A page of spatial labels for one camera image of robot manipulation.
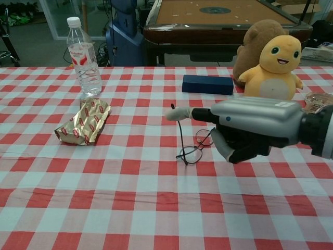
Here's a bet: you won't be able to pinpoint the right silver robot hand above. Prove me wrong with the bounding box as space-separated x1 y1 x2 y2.
165 96 305 165

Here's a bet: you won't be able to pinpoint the thin metal eyeglasses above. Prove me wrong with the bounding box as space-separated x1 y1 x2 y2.
170 103 215 166

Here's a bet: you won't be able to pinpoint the dark blue glasses case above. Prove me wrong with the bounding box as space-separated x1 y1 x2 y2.
181 74 234 97

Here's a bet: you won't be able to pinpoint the yellow plush toy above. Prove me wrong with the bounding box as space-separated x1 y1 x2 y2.
238 34 305 101

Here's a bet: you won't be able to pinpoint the clear packaged bread bag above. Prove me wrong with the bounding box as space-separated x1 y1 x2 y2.
303 91 333 116

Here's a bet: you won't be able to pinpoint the brown plush toy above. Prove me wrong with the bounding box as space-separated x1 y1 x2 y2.
232 19 290 88

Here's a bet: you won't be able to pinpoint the white plastic basket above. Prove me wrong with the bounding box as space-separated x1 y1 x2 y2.
301 46 333 64

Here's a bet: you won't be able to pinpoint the brown mahjong table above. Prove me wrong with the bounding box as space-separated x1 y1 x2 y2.
143 0 314 67

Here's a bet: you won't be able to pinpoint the blue plastic chair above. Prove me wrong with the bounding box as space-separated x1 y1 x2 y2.
105 0 145 67

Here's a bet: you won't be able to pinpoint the red white checkered tablecloth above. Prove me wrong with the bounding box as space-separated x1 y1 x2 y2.
0 66 333 250

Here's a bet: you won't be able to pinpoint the crumpled gold foil packet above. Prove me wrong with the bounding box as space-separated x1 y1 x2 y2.
54 97 112 147

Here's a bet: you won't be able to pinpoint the clear plastic water bottle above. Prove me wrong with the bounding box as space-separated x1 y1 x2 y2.
66 17 103 96

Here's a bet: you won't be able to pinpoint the black metal cart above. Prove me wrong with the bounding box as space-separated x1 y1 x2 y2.
0 7 21 68

